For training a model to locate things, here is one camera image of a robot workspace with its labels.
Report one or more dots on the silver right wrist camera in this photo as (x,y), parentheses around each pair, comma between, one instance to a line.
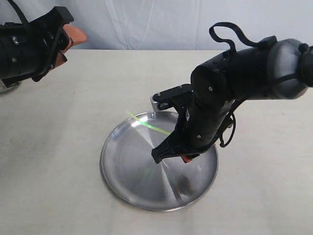
(177,97)

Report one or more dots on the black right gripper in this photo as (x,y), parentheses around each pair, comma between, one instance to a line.
(198,127)

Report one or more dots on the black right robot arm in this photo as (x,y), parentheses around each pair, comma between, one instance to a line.
(220,85)

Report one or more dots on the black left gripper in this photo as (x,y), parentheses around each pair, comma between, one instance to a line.
(43,43)

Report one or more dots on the embossed steel bowl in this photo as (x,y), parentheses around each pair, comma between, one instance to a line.
(4,89)

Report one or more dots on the round stainless steel plate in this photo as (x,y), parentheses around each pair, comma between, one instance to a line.
(131,173)

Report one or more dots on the thin green plastic stick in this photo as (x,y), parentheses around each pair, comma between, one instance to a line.
(146,124)

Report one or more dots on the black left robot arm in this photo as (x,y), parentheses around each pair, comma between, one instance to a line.
(8,50)

